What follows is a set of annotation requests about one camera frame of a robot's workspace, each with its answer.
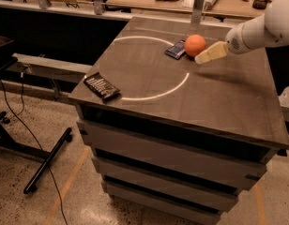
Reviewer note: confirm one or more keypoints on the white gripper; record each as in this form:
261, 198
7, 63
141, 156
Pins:
235, 41

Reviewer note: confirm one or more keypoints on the orange fruit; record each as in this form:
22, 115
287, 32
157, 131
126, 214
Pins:
194, 44

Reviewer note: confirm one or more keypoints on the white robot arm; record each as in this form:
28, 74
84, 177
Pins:
268, 30

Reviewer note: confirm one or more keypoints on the blue rxbar blueberry wrapper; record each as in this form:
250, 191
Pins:
177, 50

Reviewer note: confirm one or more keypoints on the black round cup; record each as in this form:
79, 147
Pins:
260, 4

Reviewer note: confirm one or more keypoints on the grey drawer cabinet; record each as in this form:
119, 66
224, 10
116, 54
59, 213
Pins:
180, 137

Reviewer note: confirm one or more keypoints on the black snack bar wrapper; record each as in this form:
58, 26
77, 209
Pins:
100, 86

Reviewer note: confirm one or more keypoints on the dark chair seat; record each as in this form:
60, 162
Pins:
7, 50

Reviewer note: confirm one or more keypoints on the black stand base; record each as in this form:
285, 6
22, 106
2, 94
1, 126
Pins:
7, 142

